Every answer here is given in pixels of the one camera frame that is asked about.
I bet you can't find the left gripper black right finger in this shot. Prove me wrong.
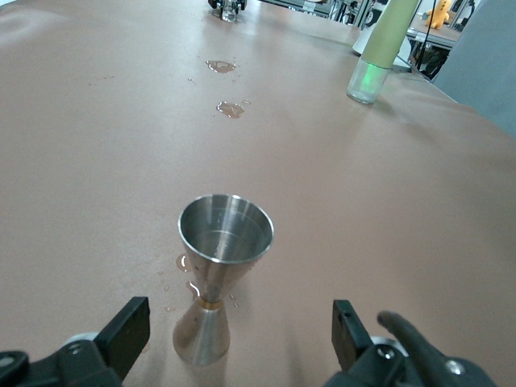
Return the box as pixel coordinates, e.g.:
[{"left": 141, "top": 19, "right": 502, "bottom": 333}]
[{"left": 326, "top": 299, "right": 499, "bottom": 387}]

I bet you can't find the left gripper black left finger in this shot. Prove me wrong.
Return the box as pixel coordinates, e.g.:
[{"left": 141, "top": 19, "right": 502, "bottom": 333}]
[{"left": 0, "top": 296, "right": 152, "bottom": 387}]

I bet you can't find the small clear glass cup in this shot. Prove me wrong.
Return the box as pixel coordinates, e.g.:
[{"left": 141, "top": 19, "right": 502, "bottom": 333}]
[{"left": 219, "top": 0, "right": 239, "bottom": 22}]

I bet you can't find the steel double jigger measuring cup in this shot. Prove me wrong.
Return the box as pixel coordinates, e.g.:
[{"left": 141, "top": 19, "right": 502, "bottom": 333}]
[{"left": 172, "top": 193, "right": 276, "bottom": 367}]

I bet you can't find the spilled liquid puddle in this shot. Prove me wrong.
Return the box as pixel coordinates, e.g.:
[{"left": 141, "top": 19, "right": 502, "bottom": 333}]
[
  {"left": 216, "top": 100, "right": 246, "bottom": 120},
  {"left": 205, "top": 59, "right": 238, "bottom": 75}
]

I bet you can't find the yellow-green sleeved glass bottle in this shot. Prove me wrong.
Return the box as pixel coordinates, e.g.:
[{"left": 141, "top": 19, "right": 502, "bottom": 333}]
[{"left": 346, "top": 0, "right": 422, "bottom": 105}]

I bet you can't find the brown table mat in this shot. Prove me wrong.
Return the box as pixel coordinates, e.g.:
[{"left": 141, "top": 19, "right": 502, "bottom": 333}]
[{"left": 0, "top": 0, "right": 516, "bottom": 387}]

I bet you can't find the background table with brown top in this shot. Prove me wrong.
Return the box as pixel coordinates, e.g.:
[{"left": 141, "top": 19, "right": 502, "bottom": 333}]
[{"left": 406, "top": 27, "right": 460, "bottom": 46}]

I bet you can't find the orange plush figure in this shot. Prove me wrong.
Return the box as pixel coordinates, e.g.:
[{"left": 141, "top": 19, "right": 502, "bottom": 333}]
[{"left": 424, "top": 0, "right": 460, "bottom": 31}]

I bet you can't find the grey partition panel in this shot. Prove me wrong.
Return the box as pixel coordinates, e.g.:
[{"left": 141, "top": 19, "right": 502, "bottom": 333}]
[{"left": 432, "top": 0, "right": 516, "bottom": 141}]

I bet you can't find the black left wrist camera cable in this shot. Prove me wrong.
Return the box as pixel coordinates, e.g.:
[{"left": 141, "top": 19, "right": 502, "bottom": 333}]
[{"left": 377, "top": 310, "right": 459, "bottom": 387}]

